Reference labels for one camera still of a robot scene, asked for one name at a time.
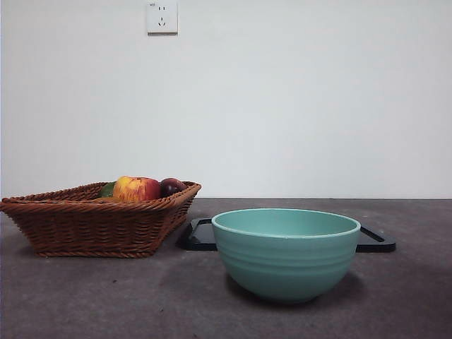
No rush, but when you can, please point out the teal ribbed bowl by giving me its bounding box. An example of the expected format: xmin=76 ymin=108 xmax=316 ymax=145
xmin=210 ymin=208 xmax=362 ymax=304

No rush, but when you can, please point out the dark red plum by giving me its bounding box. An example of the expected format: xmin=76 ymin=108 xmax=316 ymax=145
xmin=159 ymin=177 xmax=187 ymax=198

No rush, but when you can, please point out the red yellow apple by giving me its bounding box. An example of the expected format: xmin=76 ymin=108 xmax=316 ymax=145
xmin=112 ymin=175 xmax=162 ymax=203

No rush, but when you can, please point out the brown wicker basket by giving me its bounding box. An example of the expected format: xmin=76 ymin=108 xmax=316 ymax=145
xmin=0 ymin=180 xmax=202 ymax=258

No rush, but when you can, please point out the dark rectangular tray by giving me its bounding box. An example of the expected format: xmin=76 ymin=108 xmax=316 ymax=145
xmin=182 ymin=218 xmax=397 ymax=253

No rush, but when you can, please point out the white wall socket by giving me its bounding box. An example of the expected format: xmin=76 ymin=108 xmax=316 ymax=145
xmin=146 ymin=1 xmax=179 ymax=35

